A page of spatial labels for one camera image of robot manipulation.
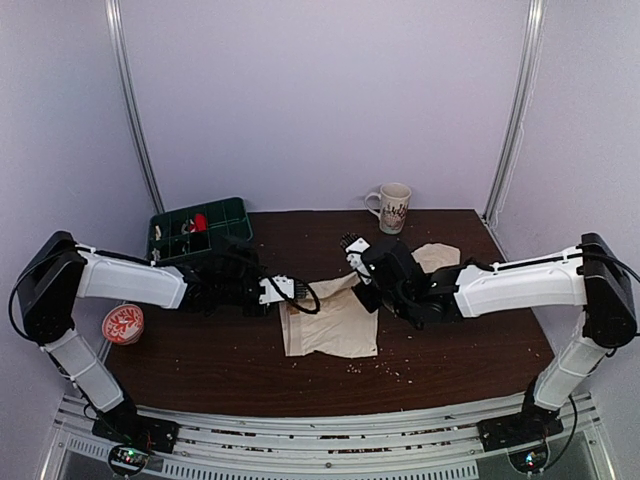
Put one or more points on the cream underwear navy trim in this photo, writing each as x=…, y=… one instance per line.
x=433, y=256

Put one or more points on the white patterned ceramic mug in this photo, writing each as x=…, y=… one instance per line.
x=390, y=205

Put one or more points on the aluminium frame post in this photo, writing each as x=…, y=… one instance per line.
x=514, y=130
x=119, y=47

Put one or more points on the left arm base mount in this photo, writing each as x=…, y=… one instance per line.
x=144, y=433

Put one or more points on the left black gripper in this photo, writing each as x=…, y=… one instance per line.
x=256, y=313

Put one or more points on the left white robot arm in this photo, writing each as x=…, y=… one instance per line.
x=42, y=300

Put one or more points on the red item in tray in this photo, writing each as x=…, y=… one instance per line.
x=195, y=224

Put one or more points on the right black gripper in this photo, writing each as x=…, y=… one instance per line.
x=368, y=302

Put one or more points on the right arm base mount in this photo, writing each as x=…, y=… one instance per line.
x=517, y=429

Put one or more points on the cream boxer underwear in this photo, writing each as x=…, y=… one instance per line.
x=342, y=327

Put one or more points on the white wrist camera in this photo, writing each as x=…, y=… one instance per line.
x=281, y=288
x=354, y=246

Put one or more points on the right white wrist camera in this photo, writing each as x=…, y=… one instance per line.
x=354, y=246

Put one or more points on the green compartment tray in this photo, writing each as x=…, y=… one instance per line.
x=227, y=219

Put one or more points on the right aluminium frame post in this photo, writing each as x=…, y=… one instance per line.
x=514, y=130

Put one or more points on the left aluminium frame post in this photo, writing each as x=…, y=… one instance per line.
x=119, y=47

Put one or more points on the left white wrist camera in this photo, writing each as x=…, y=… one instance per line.
x=281, y=288

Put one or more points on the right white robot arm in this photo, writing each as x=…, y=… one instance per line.
x=588, y=276

